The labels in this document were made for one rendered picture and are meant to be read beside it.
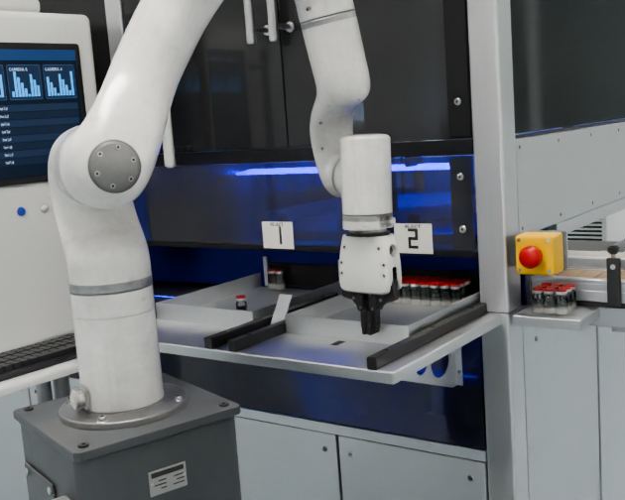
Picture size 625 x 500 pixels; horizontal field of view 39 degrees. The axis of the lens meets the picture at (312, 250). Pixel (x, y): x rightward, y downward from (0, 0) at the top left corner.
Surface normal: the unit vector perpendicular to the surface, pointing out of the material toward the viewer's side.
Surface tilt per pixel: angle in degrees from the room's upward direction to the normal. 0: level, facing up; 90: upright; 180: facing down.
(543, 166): 90
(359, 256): 90
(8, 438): 90
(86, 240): 32
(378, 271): 89
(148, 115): 73
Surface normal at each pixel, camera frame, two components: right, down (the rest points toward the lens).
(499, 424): -0.58, 0.16
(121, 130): 0.48, -0.35
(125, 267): 0.55, 0.02
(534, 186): 0.81, 0.03
